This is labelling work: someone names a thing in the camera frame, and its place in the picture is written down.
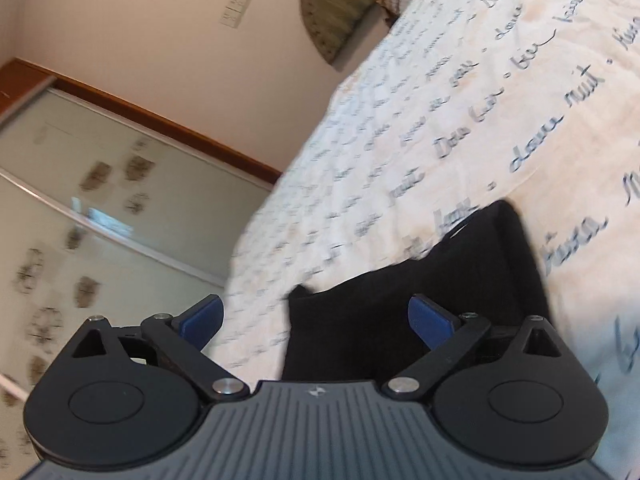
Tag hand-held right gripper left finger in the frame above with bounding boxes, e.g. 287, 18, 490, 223
71, 294, 252, 403

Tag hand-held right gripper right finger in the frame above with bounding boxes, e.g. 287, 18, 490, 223
381, 294, 568, 403

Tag black pants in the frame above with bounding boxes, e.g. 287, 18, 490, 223
281, 200, 552, 383

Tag frosted glass sliding wardrobe door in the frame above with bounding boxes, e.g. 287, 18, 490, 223
0, 57, 284, 413

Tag white script-printed bed sheet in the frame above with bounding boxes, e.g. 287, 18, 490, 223
205, 0, 640, 480

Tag green upholstered headboard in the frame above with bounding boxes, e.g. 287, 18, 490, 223
301, 0, 407, 67

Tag white wall switch panel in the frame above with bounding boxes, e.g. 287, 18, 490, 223
219, 0, 252, 29

